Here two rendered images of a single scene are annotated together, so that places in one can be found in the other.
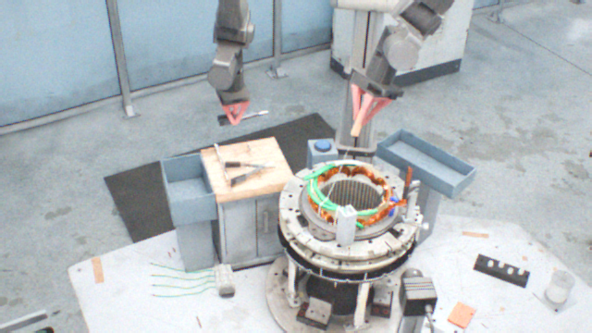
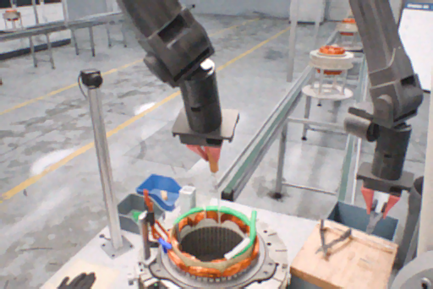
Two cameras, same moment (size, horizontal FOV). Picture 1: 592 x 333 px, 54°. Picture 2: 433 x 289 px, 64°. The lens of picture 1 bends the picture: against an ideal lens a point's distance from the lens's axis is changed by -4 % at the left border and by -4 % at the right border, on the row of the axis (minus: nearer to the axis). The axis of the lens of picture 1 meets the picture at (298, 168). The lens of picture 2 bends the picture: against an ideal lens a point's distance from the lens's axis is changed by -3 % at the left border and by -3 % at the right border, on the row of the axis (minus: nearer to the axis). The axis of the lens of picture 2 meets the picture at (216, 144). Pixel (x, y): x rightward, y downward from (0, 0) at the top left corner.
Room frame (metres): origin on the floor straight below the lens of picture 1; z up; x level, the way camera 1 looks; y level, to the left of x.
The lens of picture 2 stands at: (1.50, -0.47, 1.63)
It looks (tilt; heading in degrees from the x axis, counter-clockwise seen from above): 26 degrees down; 143
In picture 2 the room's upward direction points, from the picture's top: straight up
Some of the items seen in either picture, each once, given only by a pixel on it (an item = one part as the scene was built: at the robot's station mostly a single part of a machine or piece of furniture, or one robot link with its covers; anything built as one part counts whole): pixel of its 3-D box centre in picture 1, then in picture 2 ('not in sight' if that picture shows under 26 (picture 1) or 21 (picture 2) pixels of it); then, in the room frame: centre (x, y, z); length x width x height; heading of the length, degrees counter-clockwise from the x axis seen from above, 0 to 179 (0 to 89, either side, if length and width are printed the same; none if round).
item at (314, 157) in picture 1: (320, 181); not in sight; (1.31, -0.07, 0.91); 0.07 x 0.07 x 0.25; 11
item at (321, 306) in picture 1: (319, 307); not in sight; (0.91, -0.06, 0.85); 0.06 x 0.04 x 0.05; 68
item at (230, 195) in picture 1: (247, 168); (345, 259); (1.18, 0.13, 1.05); 0.20 x 0.19 x 0.02; 110
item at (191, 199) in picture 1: (191, 217); (353, 260); (1.13, 0.27, 0.92); 0.17 x 0.11 x 0.28; 20
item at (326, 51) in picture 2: not in sight; (331, 60); (-0.15, 1.85, 1.05); 0.22 x 0.22 x 0.20
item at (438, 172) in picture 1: (418, 195); not in sight; (1.25, -0.34, 0.92); 0.25 x 0.11 x 0.28; 47
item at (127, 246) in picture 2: not in sight; (117, 246); (0.53, -0.17, 0.78); 0.09 x 0.09 x 0.01; 6
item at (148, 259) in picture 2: (411, 201); (146, 241); (0.97, -0.25, 1.15); 0.03 x 0.02 x 0.12; 108
